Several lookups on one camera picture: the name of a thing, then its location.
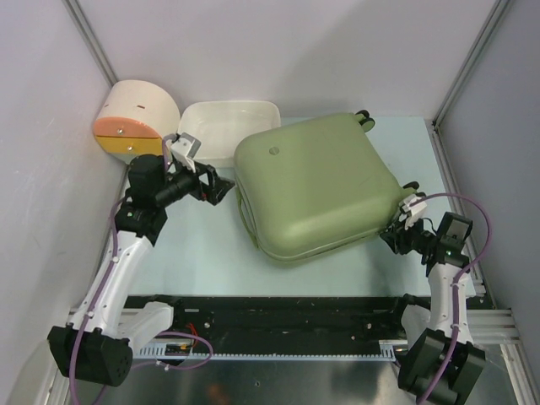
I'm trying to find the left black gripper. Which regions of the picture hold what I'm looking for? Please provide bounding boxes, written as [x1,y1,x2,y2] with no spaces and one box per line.
[154,156,234,207]

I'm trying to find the green hard-shell suitcase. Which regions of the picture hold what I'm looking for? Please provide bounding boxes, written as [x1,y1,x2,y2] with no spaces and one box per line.
[233,110,419,263]

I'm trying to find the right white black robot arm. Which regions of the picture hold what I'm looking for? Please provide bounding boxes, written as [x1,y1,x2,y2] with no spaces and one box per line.
[381,213,486,404]

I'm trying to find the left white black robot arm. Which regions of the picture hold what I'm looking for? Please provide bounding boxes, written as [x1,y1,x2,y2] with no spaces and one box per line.
[47,154,235,386]

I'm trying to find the white rectangular plastic basin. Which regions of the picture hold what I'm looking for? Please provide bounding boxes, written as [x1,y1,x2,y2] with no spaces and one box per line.
[178,100,281,168]

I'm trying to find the cream drawer box orange fronts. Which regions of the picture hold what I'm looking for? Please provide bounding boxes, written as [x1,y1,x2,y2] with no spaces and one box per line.
[93,79,181,163]

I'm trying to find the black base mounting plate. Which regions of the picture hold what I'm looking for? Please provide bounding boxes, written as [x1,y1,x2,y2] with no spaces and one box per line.
[125,295,405,357]

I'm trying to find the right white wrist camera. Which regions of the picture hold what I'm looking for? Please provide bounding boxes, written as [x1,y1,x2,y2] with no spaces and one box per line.
[398,194,427,229]

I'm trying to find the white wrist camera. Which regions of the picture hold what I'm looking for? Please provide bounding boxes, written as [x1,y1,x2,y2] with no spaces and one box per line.
[398,194,427,229]
[170,132,202,172]

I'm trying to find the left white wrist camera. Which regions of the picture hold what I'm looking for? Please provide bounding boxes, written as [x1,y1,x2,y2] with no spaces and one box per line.
[170,132,202,172]

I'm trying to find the white slotted cable duct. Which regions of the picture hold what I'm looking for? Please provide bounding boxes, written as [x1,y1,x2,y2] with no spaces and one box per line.
[138,339,400,362]

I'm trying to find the aluminium frame rail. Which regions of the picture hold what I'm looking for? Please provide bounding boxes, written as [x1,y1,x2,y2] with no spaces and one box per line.
[467,310,520,344]

